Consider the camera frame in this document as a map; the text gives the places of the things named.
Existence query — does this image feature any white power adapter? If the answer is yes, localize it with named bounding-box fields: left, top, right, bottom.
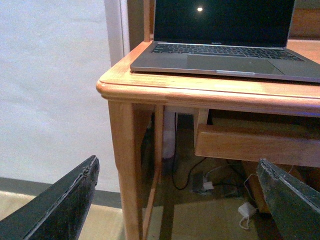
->
left=238, top=202, right=257, bottom=231

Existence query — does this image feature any grey open laptop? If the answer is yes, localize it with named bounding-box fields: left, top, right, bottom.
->
left=130, top=0, right=320, bottom=83

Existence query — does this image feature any black cable under desk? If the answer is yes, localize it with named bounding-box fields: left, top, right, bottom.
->
left=171, top=156, right=207, bottom=191

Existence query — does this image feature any wooden keyboard drawer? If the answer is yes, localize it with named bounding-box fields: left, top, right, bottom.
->
left=195, top=124, right=320, bottom=168

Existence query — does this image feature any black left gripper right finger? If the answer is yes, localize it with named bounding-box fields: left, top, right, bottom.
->
left=256, top=158, right=320, bottom=240

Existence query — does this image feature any wooden desk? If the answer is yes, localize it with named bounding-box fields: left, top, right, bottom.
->
left=96, top=0, right=320, bottom=240

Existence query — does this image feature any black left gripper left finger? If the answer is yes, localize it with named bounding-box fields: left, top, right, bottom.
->
left=0, top=155, right=100, bottom=240

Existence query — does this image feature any grey power strip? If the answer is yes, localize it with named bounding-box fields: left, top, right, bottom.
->
left=191, top=171, right=214, bottom=195

